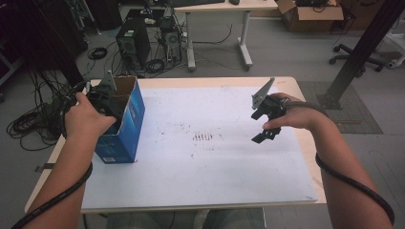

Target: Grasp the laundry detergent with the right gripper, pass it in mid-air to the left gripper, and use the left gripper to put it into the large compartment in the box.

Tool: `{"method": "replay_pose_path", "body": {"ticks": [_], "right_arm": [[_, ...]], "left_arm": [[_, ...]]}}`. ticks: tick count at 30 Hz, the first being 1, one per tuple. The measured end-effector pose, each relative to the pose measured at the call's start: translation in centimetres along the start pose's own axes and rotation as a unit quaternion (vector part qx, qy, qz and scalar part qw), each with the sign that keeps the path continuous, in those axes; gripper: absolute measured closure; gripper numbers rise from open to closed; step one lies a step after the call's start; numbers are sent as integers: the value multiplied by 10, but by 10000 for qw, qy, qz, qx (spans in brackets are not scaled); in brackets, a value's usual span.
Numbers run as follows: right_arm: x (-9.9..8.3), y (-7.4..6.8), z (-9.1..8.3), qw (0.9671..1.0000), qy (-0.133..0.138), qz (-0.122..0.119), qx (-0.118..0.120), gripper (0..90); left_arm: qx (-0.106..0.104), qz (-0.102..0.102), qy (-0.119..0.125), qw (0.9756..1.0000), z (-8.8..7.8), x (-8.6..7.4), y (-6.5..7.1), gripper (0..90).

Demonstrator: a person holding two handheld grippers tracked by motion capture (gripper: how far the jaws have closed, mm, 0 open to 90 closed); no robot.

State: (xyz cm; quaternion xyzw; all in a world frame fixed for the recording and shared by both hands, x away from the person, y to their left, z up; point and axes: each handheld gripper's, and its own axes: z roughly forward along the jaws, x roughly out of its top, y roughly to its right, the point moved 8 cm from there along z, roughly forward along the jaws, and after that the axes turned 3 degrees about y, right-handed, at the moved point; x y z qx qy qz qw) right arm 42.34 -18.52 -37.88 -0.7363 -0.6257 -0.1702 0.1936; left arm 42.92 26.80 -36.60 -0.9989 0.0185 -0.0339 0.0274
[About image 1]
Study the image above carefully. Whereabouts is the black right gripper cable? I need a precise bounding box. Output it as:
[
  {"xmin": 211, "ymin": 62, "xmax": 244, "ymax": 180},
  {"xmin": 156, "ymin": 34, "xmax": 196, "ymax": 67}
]
[{"xmin": 282, "ymin": 99, "xmax": 396, "ymax": 226}]

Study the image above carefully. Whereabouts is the wooden table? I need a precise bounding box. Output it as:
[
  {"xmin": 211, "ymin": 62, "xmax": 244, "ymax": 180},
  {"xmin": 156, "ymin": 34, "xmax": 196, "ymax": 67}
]
[{"xmin": 24, "ymin": 75, "xmax": 328, "ymax": 215}]

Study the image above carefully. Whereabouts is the black curtain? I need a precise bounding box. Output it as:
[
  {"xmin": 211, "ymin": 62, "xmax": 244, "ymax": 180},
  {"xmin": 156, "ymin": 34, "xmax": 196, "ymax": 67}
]
[{"xmin": 0, "ymin": 0, "xmax": 89, "ymax": 88}]

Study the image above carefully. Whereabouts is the coiled black cable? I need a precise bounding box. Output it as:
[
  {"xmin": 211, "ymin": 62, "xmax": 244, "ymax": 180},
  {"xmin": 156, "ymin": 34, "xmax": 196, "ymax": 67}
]
[{"xmin": 87, "ymin": 46, "xmax": 109, "ymax": 61}]

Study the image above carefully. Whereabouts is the person's right hand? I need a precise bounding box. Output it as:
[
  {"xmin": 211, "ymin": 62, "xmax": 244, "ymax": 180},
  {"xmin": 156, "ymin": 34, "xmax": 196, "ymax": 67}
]
[{"xmin": 262, "ymin": 92, "xmax": 323, "ymax": 132}]

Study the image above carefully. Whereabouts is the white-legged desk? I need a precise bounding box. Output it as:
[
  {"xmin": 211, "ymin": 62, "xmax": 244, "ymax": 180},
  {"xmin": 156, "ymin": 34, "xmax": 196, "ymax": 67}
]
[{"xmin": 172, "ymin": 0, "xmax": 280, "ymax": 73}]

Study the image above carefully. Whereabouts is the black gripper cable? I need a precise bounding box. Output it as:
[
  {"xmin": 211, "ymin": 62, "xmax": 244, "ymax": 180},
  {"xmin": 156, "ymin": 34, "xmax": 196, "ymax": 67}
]
[
  {"xmin": 10, "ymin": 80, "xmax": 94, "ymax": 229},
  {"xmin": 282, "ymin": 99, "xmax": 396, "ymax": 226}
]

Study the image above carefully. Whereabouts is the dark floor mat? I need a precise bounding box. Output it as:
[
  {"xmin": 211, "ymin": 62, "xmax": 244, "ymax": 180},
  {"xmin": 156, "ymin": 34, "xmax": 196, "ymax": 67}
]
[{"xmin": 297, "ymin": 80, "xmax": 384, "ymax": 135}]

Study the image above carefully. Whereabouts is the black computer tower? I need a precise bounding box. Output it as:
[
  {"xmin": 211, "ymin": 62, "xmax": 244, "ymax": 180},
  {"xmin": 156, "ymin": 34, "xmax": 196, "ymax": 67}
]
[{"xmin": 115, "ymin": 16, "xmax": 152, "ymax": 72}]

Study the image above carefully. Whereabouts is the blue cardboard box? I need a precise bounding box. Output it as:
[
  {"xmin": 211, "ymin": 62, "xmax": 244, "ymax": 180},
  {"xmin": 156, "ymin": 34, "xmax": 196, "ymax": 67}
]
[{"xmin": 94, "ymin": 74, "xmax": 146, "ymax": 165}]

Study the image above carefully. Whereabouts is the black metal post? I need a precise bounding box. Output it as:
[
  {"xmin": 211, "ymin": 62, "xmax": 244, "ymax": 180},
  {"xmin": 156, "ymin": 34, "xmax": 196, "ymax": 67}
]
[{"xmin": 317, "ymin": 0, "xmax": 405, "ymax": 111}]

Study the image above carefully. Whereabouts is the black keyboard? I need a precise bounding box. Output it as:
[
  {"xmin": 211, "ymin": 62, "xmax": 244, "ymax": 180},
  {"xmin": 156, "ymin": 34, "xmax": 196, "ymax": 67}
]
[{"xmin": 167, "ymin": 0, "xmax": 226, "ymax": 8}]

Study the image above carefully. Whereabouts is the tangle of black floor cables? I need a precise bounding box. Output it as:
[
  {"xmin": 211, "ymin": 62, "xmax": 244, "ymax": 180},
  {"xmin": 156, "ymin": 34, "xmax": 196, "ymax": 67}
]
[{"xmin": 6, "ymin": 68, "xmax": 80, "ymax": 153}]

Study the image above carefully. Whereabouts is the white table sheet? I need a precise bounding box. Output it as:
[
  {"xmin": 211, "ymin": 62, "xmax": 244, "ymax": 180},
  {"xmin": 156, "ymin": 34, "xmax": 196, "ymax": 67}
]
[{"xmin": 80, "ymin": 86, "xmax": 319, "ymax": 212}]

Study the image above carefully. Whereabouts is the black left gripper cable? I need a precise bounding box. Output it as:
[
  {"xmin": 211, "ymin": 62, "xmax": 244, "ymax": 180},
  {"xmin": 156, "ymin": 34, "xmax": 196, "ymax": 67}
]
[{"xmin": 10, "ymin": 80, "xmax": 94, "ymax": 229}]

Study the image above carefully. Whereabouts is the small grey computer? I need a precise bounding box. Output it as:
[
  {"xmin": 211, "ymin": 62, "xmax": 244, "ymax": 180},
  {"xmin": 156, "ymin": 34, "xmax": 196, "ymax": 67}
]
[{"xmin": 160, "ymin": 18, "xmax": 183, "ymax": 62}]

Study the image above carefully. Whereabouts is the black office chair base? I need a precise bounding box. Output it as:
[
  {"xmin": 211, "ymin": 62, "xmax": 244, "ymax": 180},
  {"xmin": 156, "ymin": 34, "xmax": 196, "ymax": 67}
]
[{"xmin": 329, "ymin": 43, "xmax": 387, "ymax": 73}]

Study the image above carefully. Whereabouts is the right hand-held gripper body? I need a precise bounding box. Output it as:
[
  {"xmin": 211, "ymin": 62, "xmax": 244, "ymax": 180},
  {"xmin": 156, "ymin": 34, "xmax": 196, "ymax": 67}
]
[{"xmin": 250, "ymin": 76, "xmax": 288, "ymax": 122}]

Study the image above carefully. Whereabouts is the person's left hand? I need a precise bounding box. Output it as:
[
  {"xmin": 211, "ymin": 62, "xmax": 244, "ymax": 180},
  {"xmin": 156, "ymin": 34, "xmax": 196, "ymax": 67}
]
[{"xmin": 64, "ymin": 92, "xmax": 117, "ymax": 141}]

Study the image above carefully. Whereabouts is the open brown cardboard box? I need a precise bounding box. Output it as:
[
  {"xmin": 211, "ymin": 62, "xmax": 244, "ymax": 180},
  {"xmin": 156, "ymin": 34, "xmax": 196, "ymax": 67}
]
[{"xmin": 275, "ymin": 0, "xmax": 345, "ymax": 33}]

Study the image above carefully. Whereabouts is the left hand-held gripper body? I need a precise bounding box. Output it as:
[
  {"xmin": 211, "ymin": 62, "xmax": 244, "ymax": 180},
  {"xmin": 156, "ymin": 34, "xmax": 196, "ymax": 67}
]
[{"xmin": 85, "ymin": 71, "xmax": 126, "ymax": 120}]

